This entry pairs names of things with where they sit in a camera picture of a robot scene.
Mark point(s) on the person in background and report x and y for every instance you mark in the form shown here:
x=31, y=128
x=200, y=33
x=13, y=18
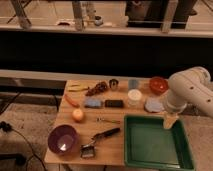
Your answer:
x=150, y=13

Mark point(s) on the blue grey towel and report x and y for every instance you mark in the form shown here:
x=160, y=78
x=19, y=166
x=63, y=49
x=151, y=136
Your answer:
x=153, y=105

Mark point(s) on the metal cup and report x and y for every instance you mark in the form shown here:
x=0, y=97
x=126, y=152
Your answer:
x=113, y=84

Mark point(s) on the yellow handled pliers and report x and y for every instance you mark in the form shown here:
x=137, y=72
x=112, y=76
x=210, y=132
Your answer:
x=77, y=88

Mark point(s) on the blue sponge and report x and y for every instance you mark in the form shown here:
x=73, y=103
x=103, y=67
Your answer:
x=92, y=103

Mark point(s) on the black handled brush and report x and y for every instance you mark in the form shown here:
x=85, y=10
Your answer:
x=88, y=150

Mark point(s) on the brown grape bunch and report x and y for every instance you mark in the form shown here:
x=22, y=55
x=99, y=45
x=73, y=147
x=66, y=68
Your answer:
x=97, y=89

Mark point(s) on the red bowl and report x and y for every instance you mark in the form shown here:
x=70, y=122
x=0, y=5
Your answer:
x=158, y=85

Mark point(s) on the black rectangular block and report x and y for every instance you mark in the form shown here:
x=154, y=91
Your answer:
x=114, y=103

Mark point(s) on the green plastic tray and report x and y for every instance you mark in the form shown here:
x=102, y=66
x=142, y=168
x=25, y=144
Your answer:
x=147, y=144

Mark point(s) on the purple bowl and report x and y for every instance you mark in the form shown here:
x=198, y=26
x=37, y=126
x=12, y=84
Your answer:
x=62, y=139

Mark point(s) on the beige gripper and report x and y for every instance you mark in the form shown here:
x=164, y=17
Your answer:
x=169, y=120

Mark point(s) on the white lidded container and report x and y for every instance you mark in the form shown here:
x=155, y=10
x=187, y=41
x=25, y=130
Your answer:
x=134, y=97

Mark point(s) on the blue grey cup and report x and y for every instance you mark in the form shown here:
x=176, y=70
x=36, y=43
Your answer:
x=133, y=84

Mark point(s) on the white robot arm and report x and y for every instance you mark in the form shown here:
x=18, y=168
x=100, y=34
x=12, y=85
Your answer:
x=188, y=86

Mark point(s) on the orange fruit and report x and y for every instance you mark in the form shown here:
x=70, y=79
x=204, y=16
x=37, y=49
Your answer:
x=77, y=115

